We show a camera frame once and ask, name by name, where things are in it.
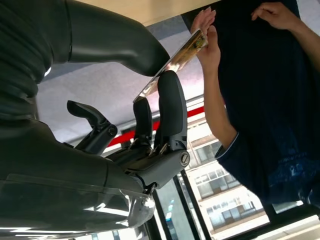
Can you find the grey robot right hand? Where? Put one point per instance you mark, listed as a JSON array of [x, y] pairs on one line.
[[62, 179]]

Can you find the person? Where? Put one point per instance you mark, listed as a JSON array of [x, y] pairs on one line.
[[263, 99]]

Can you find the red barrier belt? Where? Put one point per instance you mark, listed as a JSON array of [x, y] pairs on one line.
[[195, 112]]

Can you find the black window frame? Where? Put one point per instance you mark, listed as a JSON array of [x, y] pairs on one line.
[[192, 205]]

